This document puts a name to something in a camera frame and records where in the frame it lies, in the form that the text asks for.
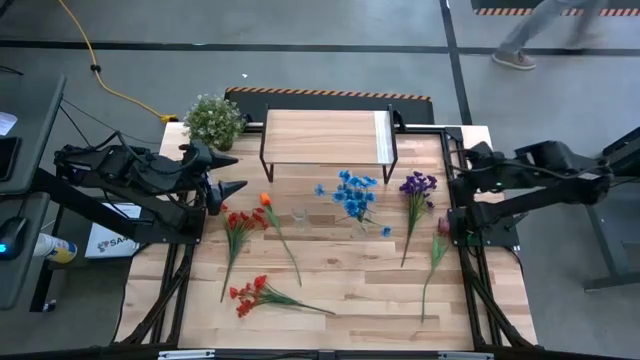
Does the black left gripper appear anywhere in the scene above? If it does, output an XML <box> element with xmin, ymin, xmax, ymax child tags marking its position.
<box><xmin>180</xmin><ymin>138</ymin><xmax>249</xmax><ymax>218</ymax></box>

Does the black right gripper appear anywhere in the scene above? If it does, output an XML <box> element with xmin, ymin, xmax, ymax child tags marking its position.
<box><xmin>449</xmin><ymin>141</ymin><xmax>506</xmax><ymax>206</ymax></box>

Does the blue artificial flower bunch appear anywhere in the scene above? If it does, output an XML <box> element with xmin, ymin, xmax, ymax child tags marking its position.
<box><xmin>313</xmin><ymin>169</ymin><xmax>394</xmax><ymax>239</ymax></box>

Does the thin black floor cable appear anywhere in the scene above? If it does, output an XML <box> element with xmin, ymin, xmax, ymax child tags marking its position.
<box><xmin>58</xmin><ymin>97</ymin><xmax>164</xmax><ymax>147</ymax></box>

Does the dark grey desk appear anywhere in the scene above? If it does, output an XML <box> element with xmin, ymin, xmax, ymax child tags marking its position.
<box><xmin>0</xmin><ymin>192</ymin><xmax>51</xmax><ymax>311</ymax></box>
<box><xmin>0</xmin><ymin>74</ymin><xmax>69</xmax><ymax>196</ymax></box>

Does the dark metal desk frame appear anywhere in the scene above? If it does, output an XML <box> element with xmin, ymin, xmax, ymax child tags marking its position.
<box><xmin>582</xmin><ymin>127</ymin><xmax>640</xmax><ymax>292</ymax></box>

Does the black computer mouse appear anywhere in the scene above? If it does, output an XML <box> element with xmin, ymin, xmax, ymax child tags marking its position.
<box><xmin>0</xmin><ymin>215</ymin><xmax>29</xmax><ymax>261</ymax></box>

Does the red artificial flower bunch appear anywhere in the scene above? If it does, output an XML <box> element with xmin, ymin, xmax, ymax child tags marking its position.
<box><xmin>228</xmin><ymin>274</ymin><xmax>336</xmax><ymax>319</ymax></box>
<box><xmin>219</xmin><ymin>203</ymin><xmax>270</xmax><ymax>304</ymax></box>

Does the white paper sheet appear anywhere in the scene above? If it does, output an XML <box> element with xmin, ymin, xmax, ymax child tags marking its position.
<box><xmin>0</xmin><ymin>111</ymin><xmax>19</xmax><ymax>137</ymax></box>

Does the black metal table frame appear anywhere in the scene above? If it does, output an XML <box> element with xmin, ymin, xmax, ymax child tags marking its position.
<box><xmin>113</xmin><ymin>122</ymin><xmax>539</xmax><ymax>351</ymax></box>

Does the person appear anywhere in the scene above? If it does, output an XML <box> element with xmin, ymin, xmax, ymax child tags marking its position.
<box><xmin>491</xmin><ymin>0</ymin><xmax>609</xmax><ymax>71</ymax></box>

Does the potted green plant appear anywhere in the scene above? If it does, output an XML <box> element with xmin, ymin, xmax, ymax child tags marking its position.
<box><xmin>182</xmin><ymin>93</ymin><xmax>247</xmax><ymax>153</ymax></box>

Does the wooden shelf with black frame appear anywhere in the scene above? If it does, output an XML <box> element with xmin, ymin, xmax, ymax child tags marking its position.
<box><xmin>258</xmin><ymin>103</ymin><xmax>400</xmax><ymax>185</ymax></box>

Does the white printed box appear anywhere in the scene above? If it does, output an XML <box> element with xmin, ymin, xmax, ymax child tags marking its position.
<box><xmin>83</xmin><ymin>202</ymin><xmax>144</xmax><ymax>260</ymax></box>

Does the orange artificial tulip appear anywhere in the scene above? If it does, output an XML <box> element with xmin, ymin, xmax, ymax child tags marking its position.
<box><xmin>258</xmin><ymin>192</ymin><xmax>304</xmax><ymax>289</ymax></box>

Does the white and yellow spray can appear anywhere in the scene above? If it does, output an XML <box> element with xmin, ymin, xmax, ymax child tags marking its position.
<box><xmin>32</xmin><ymin>232</ymin><xmax>79</xmax><ymax>265</ymax></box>

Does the black hazard-striped floor mat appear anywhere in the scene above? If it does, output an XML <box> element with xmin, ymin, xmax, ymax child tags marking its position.
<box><xmin>223</xmin><ymin>86</ymin><xmax>435</xmax><ymax>126</ymax></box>
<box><xmin>470</xmin><ymin>0</ymin><xmax>640</xmax><ymax>17</ymax></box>

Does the yellow extension cable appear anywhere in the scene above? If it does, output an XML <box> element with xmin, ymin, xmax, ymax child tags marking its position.
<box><xmin>57</xmin><ymin>0</ymin><xmax>179</xmax><ymax>125</ymax></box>

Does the purple artificial flower bunch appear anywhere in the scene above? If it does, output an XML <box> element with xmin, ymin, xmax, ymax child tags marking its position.
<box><xmin>398</xmin><ymin>170</ymin><xmax>439</xmax><ymax>269</ymax></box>

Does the clear glass vase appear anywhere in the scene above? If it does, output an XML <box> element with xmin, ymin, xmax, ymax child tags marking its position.
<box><xmin>291</xmin><ymin>207</ymin><xmax>311</xmax><ymax>232</ymax></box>
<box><xmin>349</xmin><ymin>217</ymin><xmax>374</xmax><ymax>240</ymax></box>

